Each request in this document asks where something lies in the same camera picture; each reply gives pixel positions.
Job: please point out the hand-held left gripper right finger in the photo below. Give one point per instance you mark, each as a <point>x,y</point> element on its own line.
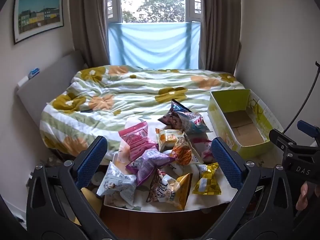
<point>226,162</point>

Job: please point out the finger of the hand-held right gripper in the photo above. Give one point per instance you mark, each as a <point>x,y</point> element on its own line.
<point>308,128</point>
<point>283,138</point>

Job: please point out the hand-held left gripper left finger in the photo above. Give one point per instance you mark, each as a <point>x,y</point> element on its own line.
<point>91,160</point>

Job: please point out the pink white snack packet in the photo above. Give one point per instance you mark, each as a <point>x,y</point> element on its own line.
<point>203,148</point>

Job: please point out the yellow gold snack packet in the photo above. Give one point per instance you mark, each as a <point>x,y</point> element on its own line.
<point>207,181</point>

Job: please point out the white silver snack packet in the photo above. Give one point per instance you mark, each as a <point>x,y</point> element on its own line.
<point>117,185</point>

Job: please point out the yellow-green cardboard box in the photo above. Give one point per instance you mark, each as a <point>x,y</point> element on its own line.
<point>220,120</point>

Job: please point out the orange pretzel snack packet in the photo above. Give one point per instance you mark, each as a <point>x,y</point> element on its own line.
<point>183,152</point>

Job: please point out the purple snack packet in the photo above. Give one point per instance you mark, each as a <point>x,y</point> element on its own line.
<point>150,165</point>

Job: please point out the orange white cake packet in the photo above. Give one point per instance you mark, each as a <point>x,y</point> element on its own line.
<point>167,138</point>

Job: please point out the brown gold snack packet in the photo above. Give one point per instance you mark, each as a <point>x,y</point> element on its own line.
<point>167,192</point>

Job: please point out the person's right hand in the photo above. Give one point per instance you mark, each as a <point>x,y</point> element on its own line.
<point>303,197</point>

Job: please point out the white floral tablecloth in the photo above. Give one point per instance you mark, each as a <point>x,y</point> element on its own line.
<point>215,200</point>

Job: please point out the light blue white snack packet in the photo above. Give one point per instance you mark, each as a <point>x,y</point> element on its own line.
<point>193,122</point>

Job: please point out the brown cartoon snack packet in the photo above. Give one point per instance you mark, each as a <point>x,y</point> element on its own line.
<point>171,121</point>

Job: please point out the blue foil snack packet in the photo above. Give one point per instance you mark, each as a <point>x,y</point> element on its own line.
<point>178,107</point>

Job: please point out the floral striped blanket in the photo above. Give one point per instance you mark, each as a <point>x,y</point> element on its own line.
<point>130,90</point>

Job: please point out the grey bed headboard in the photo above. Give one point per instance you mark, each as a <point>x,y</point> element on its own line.
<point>42,90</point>

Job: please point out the small white box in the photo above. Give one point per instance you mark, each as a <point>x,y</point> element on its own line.
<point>23,80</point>

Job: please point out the small blue packet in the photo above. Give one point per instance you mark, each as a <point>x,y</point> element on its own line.
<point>34,72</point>

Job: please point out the light blue cloth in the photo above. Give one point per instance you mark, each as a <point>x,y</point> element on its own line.
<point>150,45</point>

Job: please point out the window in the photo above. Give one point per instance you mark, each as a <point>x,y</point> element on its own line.
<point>152,2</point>

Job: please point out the framed wall picture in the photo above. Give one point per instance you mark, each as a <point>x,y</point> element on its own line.
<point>37,17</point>

